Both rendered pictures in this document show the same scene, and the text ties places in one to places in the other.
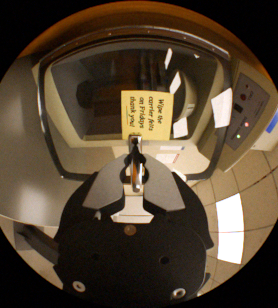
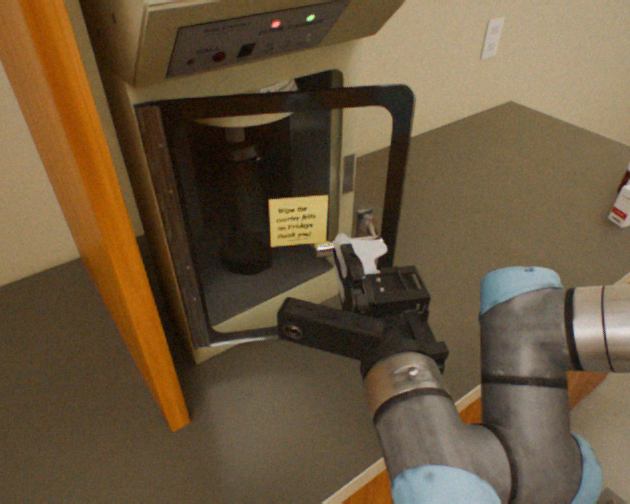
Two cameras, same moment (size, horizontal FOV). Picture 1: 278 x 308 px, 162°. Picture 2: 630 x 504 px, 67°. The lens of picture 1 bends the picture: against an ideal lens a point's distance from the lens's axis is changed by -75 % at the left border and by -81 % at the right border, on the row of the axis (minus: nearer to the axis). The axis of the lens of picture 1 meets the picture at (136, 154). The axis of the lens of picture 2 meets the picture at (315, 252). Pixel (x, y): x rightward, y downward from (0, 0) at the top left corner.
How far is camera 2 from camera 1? 0.53 m
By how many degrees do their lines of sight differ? 42
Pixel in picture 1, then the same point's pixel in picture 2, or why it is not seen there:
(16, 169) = (343, 393)
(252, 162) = not seen: outside the picture
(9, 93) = (236, 393)
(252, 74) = (154, 65)
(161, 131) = (315, 205)
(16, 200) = not seen: hidden behind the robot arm
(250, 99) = (214, 46)
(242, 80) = (181, 70)
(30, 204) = not seen: hidden behind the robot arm
